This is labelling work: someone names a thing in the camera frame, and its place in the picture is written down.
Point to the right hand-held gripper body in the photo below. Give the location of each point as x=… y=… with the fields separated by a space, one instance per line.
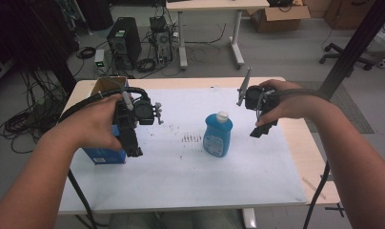
x=257 y=98

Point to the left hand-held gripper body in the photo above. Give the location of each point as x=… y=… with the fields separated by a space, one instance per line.
x=144 y=111

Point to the blue cardboard box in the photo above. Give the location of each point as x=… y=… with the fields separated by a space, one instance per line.
x=105 y=156

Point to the blue bottle with white cap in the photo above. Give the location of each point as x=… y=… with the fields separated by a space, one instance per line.
x=217 y=140

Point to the person's right hand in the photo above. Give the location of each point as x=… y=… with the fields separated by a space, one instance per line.
x=292 y=101

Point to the person's left hand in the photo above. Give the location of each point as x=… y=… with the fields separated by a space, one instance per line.
x=92 y=124

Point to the light wooden table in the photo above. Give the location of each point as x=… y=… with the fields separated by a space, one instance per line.
x=298 y=143

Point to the white table mat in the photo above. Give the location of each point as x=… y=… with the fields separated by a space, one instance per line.
x=181 y=184

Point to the small white power unit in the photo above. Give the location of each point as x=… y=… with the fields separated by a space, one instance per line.
x=99 y=58

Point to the open computer case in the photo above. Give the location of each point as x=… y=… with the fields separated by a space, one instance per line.
x=162 y=41

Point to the black computer tower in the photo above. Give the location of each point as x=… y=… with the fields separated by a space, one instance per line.
x=124 y=41

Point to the clear tape strip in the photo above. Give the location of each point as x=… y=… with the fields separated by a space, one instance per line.
x=313 y=187

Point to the open brown cardboard box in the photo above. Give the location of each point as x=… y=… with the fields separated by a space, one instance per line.
x=276 y=20

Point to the gray floor mat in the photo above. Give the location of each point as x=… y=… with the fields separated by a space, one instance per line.
x=352 y=117

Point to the white table leg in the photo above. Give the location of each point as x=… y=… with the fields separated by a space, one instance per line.
x=249 y=219

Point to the black office chair base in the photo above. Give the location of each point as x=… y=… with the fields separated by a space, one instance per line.
x=343 y=54

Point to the white-legged wooden desk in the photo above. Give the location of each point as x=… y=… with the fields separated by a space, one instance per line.
x=212 y=4

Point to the closed brown cardboard box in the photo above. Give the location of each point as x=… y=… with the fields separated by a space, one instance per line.
x=349 y=14

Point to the black metal post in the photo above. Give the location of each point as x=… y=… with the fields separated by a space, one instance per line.
x=355 y=44

